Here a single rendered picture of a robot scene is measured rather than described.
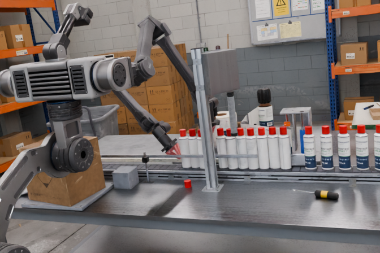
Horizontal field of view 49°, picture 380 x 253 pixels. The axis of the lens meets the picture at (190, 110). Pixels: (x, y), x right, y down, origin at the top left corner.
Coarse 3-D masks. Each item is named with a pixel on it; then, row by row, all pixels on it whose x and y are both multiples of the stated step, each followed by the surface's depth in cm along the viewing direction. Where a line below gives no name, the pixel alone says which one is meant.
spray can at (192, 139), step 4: (192, 132) 211; (192, 136) 211; (196, 136) 212; (188, 140) 212; (192, 140) 211; (196, 140) 211; (192, 144) 211; (196, 144) 211; (192, 148) 212; (196, 148) 212; (192, 152) 212; (196, 152) 212; (192, 160) 213; (196, 160) 213; (192, 164) 214; (196, 164) 213; (196, 168) 213
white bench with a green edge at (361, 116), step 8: (360, 104) 346; (368, 104) 343; (376, 104) 340; (360, 112) 320; (368, 112) 317; (360, 120) 298; (368, 120) 295; (376, 120) 292; (352, 128) 289; (368, 128) 285
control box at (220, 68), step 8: (208, 56) 181; (216, 56) 184; (224, 56) 186; (232, 56) 189; (208, 64) 182; (216, 64) 184; (224, 64) 187; (232, 64) 189; (208, 72) 183; (216, 72) 184; (224, 72) 187; (232, 72) 190; (208, 80) 184; (216, 80) 185; (224, 80) 188; (232, 80) 190; (208, 88) 185; (216, 88) 185; (224, 88) 188; (232, 88) 191
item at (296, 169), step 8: (104, 168) 232; (112, 168) 231; (144, 168) 224; (152, 168) 222; (160, 168) 221; (168, 168) 219; (176, 168) 218; (192, 168) 215; (248, 168) 205; (280, 168) 199; (296, 168) 197; (304, 168) 195; (320, 168) 193; (336, 168) 191; (352, 168) 190
